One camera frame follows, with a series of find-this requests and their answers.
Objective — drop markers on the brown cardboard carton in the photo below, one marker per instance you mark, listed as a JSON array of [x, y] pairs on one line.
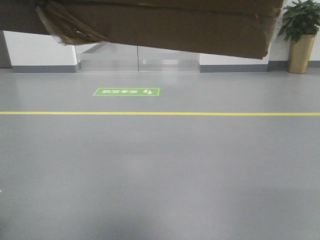
[[236, 28]]

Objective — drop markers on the green floor sign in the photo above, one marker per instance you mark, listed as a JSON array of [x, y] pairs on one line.
[[126, 91]]

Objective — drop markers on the gold plant pot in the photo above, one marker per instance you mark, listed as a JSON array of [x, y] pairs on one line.
[[299, 54]]

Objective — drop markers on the green potted plant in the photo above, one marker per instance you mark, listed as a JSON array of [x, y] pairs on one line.
[[302, 18]]

